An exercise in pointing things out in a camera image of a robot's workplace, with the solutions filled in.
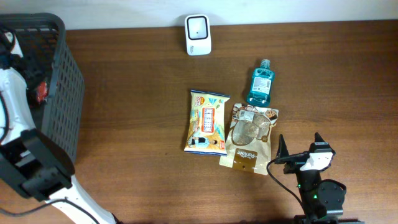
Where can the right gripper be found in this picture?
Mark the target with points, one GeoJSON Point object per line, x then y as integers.
{"type": "Point", "coordinates": [294, 162]}

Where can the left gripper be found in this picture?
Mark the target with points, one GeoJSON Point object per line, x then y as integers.
{"type": "Point", "coordinates": [30, 70]}

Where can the dark red snack packet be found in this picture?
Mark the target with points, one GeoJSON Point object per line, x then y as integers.
{"type": "Point", "coordinates": [41, 92]}

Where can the beige cookie pouch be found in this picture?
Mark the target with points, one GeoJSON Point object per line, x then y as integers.
{"type": "Point", "coordinates": [248, 145]}

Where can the teal mouthwash bottle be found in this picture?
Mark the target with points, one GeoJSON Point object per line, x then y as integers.
{"type": "Point", "coordinates": [261, 85]}

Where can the yellow snack bag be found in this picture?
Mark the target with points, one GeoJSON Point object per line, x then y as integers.
{"type": "Point", "coordinates": [206, 134]}

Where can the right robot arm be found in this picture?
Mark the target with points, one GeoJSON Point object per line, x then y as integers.
{"type": "Point", "coordinates": [321, 199]}

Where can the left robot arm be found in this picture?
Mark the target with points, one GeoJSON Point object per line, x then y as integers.
{"type": "Point", "coordinates": [32, 164]}

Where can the white barcode scanner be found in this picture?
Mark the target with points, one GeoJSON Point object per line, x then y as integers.
{"type": "Point", "coordinates": [197, 34]}

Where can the grey plastic mesh basket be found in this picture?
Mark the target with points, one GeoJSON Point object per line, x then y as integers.
{"type": "Point", "coordinates": [42, 38]}

